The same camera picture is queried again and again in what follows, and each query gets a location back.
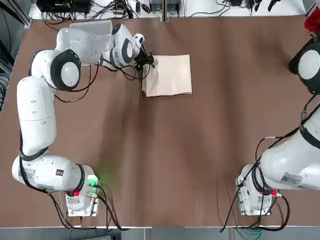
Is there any black finned power supply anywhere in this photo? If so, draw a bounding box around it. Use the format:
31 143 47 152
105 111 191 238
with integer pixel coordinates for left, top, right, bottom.
151 0 181 12

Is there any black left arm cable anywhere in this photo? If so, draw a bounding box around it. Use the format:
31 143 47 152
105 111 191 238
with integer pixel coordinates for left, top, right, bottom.
18 44 156 232

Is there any red artificial rose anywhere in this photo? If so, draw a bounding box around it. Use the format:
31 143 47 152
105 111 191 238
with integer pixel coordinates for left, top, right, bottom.
304 12 320 33
308 3 320 16

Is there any aluminium frame post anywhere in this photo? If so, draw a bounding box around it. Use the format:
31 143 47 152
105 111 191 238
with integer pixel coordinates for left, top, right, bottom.
161 0 171 23

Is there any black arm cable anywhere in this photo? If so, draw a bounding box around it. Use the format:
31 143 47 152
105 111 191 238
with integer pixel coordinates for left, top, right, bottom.
219 96 320 232
18 44 156 232

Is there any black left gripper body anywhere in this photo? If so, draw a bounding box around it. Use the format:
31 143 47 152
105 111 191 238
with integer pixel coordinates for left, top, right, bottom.
134 47 151 67

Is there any aluminium side rail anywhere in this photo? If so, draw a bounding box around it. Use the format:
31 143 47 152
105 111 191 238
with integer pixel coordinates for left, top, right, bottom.
0 0 33 29

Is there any cream tablecloth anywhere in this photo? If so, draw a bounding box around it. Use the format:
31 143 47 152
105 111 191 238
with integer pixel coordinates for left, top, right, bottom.
141 54 194 98

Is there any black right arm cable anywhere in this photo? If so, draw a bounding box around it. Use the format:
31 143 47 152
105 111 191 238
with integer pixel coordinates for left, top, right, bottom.
219 96 320 232

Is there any black flat electronics box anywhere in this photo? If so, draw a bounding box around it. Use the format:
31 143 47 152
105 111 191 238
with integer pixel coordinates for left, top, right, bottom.
37 0 91 13

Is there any black usb hub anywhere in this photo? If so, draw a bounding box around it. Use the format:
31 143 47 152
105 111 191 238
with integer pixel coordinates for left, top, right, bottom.
112 4 126 15

